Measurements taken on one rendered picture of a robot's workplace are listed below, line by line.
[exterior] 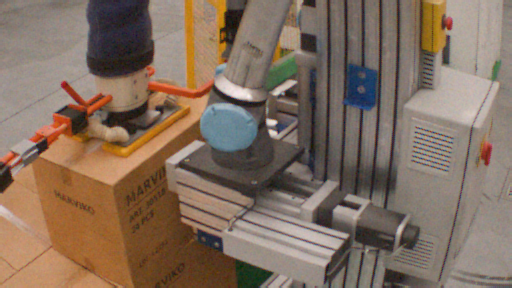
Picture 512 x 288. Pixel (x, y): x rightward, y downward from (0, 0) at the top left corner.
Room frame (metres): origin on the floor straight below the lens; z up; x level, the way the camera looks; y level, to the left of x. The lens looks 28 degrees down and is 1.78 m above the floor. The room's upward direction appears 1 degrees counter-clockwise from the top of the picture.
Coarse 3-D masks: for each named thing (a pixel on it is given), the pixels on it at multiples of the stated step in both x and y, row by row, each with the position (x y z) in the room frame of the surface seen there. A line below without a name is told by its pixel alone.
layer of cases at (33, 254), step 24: (24, 168) 2.10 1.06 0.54; (24, 192) 1.90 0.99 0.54; (0, 216) 1.71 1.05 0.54; (24, 216) 1.72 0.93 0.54; (0, 240) 1.55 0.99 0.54; (24, 240) 1.56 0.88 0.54; (48, 240) 1.58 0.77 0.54; (192, 240) 1.63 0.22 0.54; (0, 264) 1.40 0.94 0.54; (24, 264) 1.42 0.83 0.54; (48, 264) 1.44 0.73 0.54; (72, 264) 1.45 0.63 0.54; (168, 264) 1.51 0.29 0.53; (192, 264) 1.62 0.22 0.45; (216, 264) 1.73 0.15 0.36
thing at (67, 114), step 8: (72, 104) 1.52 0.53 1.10; (56, 112) 1.48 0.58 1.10; (64, 112) 1.49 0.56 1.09; (72, 112) 1.49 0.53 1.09; (80, 112) 1.48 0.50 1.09; (56, 120) 1.45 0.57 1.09; (64, 120) 1.43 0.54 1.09; (72, 120) 1.43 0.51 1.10; (80, 120) 1.46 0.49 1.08; (88, 120) 1.50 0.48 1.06; (72, 128) 1.43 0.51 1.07; (80, 128) 1.45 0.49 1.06; (72, 136) 1.43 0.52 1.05
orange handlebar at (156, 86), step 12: (156, 84) 1.67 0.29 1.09; (96, 96) 1.61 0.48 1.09; (108, 96) 1.61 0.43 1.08; (192, 96) 1.60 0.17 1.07; (96, 108) 1.54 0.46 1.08; (36, 132) 1.38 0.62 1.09; (48, 132) 1.37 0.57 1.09; (60, 132) 1.40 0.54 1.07; (12, 156) 1.26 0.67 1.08; (12, 168) 1.21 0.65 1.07
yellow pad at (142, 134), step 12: (156, 108) 1.70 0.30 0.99; (168, 108) 1.75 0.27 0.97; (180, 108) 1.75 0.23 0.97; (156, 120) 1.67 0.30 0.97; (168, 120) 1.68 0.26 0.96; (132, 132) 1.58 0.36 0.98; (144, 132) 1.59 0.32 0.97; (156, 132) 1.62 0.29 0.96; (108, 144) 1.53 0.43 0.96; (120, 144) 1.52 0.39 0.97; (132, 144) 1.53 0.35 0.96
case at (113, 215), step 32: (160, 96) 1.91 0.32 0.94; (192, 128) 1.69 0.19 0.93; (64, 160) 1.47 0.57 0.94; (96, 160) 1.47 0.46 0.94; (128, 160) 1.47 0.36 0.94; (160, 160) 1.54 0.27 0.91; (64, 192) 1.45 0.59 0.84; (96, 192) 1.37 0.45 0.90; (128, 192) 1.39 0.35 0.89; (160, 192) 1.52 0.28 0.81; (64, 224) 1.47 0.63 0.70; (96, 224) 1.39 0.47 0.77; (128, 224) 1.37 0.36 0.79; (160, 224) 1.50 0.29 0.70; (96, 256) 1.41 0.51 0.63; (128, 256) 1.35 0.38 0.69; (160, 256) 1.48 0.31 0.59
